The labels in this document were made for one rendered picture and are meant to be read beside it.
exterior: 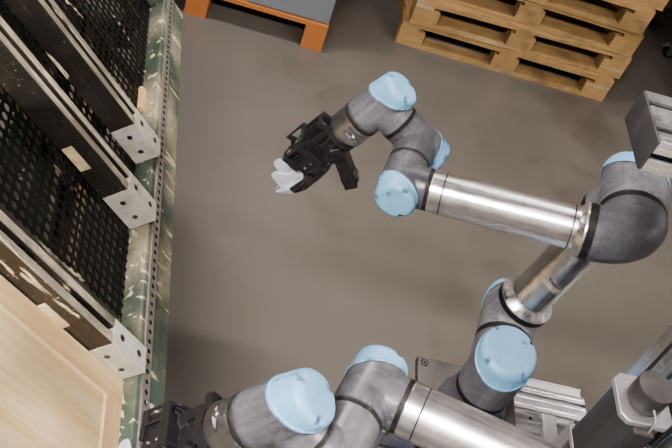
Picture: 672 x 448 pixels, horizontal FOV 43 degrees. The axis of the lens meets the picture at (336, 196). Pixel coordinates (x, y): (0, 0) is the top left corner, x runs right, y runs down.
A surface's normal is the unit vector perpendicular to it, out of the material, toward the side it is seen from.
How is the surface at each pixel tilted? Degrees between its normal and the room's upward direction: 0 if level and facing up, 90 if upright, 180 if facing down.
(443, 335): 0
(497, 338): 7
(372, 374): 12
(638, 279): 0
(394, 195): 91
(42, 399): 54
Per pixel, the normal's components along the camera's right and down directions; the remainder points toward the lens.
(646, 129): -0.96, -0.24
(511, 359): 0.22, -0.59
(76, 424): 0.93, -0.31
